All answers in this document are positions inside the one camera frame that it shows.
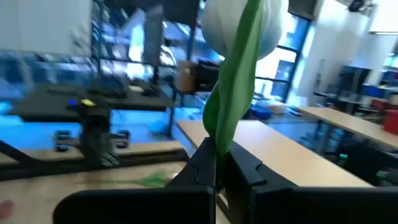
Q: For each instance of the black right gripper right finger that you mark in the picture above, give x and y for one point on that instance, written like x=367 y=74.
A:
x=311 y=205

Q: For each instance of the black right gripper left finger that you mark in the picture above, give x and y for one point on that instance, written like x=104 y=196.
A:
x=174 y=205

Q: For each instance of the white tulip with green leaf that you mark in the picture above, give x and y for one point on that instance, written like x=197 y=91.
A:
x=236 y=77

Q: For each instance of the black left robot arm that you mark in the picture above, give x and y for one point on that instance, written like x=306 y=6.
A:
x=90 y=112

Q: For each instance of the dark grey standing desk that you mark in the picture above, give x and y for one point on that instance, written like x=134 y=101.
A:
x=46 y=107

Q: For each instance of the large beige desk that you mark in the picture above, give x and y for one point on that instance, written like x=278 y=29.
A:
x=280 y=149

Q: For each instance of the long beige table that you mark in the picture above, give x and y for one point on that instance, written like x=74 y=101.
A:
x=351 y=123

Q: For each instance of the blue crate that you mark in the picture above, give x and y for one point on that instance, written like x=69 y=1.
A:
x=261 y=112

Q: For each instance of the brown cardboard box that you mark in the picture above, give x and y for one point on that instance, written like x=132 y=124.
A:
x=186 y=79

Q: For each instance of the red box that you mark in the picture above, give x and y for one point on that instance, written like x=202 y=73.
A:
x=391 y=122

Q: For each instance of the black aluminium table frame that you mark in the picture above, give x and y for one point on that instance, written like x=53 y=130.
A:
x=149 y=157

